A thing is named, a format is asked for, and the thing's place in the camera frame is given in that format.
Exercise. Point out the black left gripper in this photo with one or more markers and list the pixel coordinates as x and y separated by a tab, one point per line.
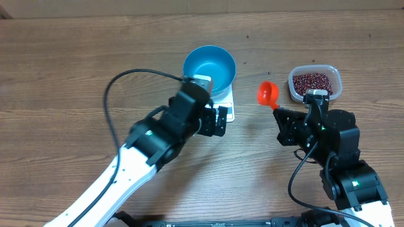
209	129

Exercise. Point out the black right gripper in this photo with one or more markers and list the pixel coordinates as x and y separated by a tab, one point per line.
286	125

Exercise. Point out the red measuring scoop blue handle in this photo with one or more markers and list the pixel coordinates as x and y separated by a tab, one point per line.
268	94

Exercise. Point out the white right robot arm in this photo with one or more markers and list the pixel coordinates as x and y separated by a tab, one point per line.
331	139

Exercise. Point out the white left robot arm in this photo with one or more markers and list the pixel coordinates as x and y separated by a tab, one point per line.
152	143

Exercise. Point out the white digital kitchen scale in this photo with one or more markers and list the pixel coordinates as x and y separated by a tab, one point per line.
225	99

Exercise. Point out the blue metal bowl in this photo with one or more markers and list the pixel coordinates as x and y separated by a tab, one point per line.
212	61

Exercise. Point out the red adzuki beans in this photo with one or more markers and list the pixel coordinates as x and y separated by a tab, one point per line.
307	81

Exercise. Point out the clear plastic food container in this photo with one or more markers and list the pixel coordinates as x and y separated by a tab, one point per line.
329	71

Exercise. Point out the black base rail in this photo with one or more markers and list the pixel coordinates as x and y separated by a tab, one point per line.
221	223

